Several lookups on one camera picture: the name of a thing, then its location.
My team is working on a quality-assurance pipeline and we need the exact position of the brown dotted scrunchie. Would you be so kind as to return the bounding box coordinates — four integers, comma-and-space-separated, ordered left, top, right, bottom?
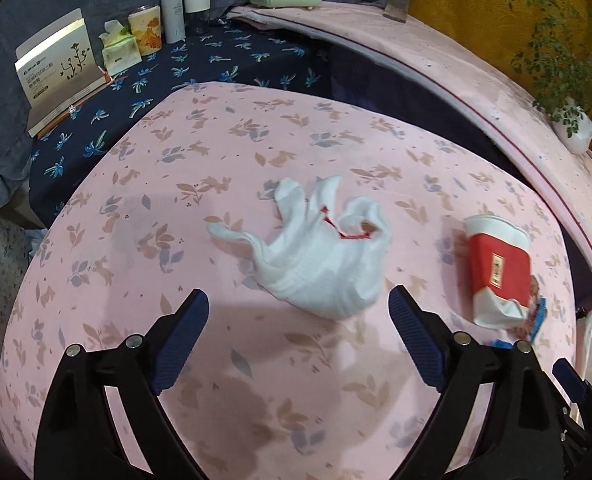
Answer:
512, 275, 540, 340

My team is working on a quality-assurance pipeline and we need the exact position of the navy floral cloth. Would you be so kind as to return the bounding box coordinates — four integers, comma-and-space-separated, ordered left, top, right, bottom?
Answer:
29, 22, 331, 226

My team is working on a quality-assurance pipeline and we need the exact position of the white product box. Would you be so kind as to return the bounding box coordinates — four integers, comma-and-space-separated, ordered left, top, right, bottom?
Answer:
15, 9, 110, 138

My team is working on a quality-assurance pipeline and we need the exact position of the tall white tube bottle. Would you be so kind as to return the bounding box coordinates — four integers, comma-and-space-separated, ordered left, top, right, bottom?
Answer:
160, 0, 186, 44

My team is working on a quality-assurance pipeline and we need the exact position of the white sock with red thread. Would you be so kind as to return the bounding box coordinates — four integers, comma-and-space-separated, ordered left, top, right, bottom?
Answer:
207, 176, 392, 321

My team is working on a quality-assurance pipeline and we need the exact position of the potted green plant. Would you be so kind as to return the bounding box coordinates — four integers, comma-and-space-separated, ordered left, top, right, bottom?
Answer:
505, 0, 592, 154

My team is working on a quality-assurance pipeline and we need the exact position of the orange floral paper cup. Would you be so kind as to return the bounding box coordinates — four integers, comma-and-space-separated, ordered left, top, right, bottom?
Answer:
128, 6, 162, 56

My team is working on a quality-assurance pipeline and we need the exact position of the small green tissue pack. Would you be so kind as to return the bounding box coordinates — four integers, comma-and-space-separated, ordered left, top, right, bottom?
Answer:
99, 20, 142, 77

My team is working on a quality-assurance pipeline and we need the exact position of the pink leaf-print tablecloth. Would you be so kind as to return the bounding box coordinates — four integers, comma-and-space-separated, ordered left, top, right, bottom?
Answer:
0, 84, 576, 479

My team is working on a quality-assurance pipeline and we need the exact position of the flattened red white paper cup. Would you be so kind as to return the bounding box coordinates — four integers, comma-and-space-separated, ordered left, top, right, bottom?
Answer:
465, 214, 531, 330

